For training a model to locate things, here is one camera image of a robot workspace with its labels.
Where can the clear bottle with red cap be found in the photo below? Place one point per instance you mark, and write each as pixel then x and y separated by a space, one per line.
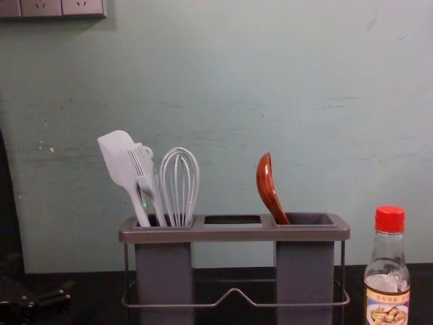
pixel 387 267

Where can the grey plastic utensil cup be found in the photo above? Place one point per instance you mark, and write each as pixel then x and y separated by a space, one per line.
pixel 164 277
pixel 304 277

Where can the pale grey silicone basting brush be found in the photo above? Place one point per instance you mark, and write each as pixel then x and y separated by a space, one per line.
pixel 139 162

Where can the grey utensil rack frame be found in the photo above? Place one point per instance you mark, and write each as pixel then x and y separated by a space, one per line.
pixel 233 231

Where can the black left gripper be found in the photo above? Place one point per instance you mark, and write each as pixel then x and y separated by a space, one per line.
pixel 15 304

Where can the pale grey silicone spatula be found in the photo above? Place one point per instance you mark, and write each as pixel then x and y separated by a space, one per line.
pixel 116 159

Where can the brown wooden spoon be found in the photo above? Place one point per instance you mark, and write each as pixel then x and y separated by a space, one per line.
pixel 267 183

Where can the black table cloth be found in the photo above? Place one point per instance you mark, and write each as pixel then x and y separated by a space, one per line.
pixel 233 316

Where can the pale grey silicone whisk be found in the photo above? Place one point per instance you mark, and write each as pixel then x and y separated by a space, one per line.
pixel 179 183

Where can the grey wall socket panel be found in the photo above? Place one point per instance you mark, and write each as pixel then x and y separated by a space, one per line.
pixel 50 7

